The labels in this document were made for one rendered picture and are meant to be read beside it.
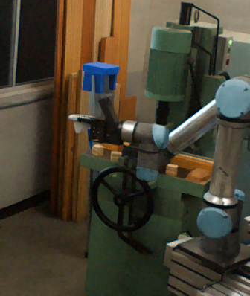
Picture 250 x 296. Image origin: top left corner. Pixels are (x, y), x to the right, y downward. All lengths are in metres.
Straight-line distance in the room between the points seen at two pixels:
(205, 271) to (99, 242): 0.84
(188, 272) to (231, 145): 0.58
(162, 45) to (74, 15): 1.63
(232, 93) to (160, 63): 0.86
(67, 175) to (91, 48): 0.91
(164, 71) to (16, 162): 1.84
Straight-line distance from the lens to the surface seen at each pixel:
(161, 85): 2.94
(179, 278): 2.56
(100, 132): 2.31
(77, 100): 4.43
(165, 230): 3.00
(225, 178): 2.20
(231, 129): 2.16
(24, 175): 4.63
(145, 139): 2.25
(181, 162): 3.05
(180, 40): 2.91
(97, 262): 3.21
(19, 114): 4.42
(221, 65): 3.21
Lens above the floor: 1.81
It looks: 17 degrees down
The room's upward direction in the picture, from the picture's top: 7 degrees clockwise
